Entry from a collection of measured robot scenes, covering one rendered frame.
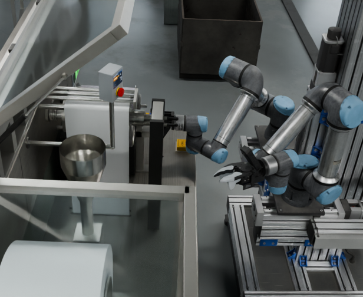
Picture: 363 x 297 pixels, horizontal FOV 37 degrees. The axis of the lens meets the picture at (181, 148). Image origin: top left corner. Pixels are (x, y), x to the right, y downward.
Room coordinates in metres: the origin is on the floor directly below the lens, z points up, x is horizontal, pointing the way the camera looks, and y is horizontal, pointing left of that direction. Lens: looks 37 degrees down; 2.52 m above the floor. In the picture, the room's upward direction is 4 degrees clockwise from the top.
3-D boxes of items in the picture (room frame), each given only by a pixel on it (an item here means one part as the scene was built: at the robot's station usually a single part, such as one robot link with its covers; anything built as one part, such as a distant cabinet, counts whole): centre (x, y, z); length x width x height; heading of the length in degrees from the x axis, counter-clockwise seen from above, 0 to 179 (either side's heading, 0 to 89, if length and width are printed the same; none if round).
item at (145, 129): (2.00, 0.18, 1.05); 0.06 x 0.05 x 0.31; 92
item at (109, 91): (1.48, 0.23, 1.66); 0.07 x 0.07 x 0.10; 69
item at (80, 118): (1.70, 0.36, 1.17); 0.34 x 0.05 x 0.54; 92
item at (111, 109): (1.48, 0.24, 1.51); 0.02 x 0.02 x 0.20
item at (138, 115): (1.79, 0.19, 1.33); 0.06 x 0.06 x 0.06; 2
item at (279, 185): (1.74, -0.40, 1.12); 0.11 x 0.08 x 0.11; 31
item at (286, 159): (1.73, -0.41, 1.21); 0.11 x 0.08 x 0.09; 121
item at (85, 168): (1.31, 0.30, 1.50); 0.14 x 0.14 x 0.06
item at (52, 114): (1.77, 0.50, 1.33); 0.07 x 0.07 x 0.07; 2
